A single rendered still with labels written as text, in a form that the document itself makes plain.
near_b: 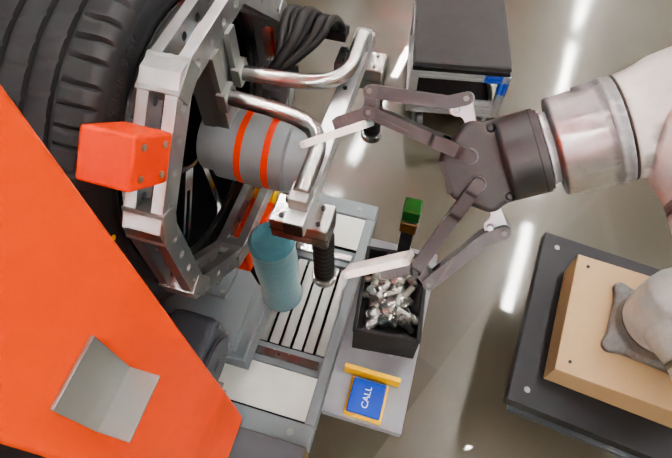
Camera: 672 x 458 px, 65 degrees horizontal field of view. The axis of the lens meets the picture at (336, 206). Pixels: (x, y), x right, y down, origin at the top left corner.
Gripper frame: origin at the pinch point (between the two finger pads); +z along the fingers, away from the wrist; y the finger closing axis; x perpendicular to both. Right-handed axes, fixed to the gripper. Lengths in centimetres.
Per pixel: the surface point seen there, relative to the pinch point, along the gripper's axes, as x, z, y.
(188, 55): -14.7, 18.8, 22.8
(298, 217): -16.8, 11.9, -2.3
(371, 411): -43, 22, -48
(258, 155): -31.9, 22.3, 7.7
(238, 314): -71, 63, -31
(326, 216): -21.3, 9.7, -3.9
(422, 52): -144, 4, 26
